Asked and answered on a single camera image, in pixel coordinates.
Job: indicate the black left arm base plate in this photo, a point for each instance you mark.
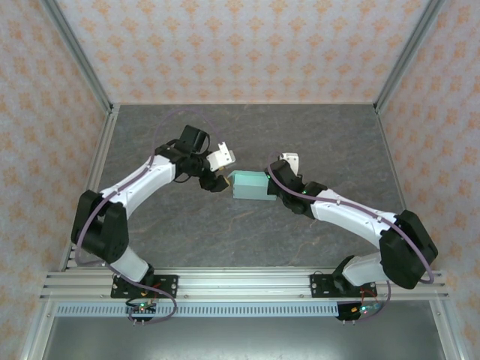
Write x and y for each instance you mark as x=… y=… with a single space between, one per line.
x=167 y=285

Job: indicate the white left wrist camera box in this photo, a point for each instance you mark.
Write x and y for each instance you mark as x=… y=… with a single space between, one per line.
x=222 y=157

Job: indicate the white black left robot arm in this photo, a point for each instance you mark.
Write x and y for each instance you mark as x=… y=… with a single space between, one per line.
x=131 y=262

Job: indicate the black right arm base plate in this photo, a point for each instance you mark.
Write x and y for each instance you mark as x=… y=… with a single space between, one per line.
x=320 y=285

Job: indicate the mint green paper box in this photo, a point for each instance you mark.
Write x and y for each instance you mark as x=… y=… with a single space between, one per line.
x=249 y=185

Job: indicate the aluminium mounting rail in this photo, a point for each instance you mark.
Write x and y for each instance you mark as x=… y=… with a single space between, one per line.
x=243 y=285

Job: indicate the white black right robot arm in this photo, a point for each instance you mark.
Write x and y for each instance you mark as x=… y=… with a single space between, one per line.
x=348 y=213

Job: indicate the aluminium side rail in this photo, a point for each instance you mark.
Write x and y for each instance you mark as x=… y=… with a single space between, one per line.
x=403 y=187
x=90 y=187

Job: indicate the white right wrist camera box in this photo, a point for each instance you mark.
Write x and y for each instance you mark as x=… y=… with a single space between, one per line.
x=290 y=159

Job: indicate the aluminium upright post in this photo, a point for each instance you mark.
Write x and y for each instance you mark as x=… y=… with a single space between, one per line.
x=78 y=56
x=408 y=56

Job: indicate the grey metal sheet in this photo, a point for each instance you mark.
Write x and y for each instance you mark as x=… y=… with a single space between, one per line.
x=243 y=339

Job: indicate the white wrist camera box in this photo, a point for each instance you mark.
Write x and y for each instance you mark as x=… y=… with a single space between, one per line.
x=290 y=159
x=222 y=157

